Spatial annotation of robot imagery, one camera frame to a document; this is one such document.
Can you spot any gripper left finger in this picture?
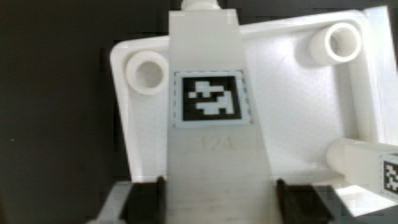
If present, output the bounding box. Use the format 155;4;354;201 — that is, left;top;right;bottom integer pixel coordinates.
85;177;167;224

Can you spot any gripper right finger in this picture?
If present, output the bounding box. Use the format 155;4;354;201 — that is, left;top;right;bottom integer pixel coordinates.
276;179;356;224

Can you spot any white desk leg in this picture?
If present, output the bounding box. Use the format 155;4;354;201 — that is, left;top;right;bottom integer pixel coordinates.
325;138;398;204
167;0;281;224

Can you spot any white desk top tray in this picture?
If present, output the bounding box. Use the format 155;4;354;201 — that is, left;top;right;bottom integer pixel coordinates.
109;4;398;218

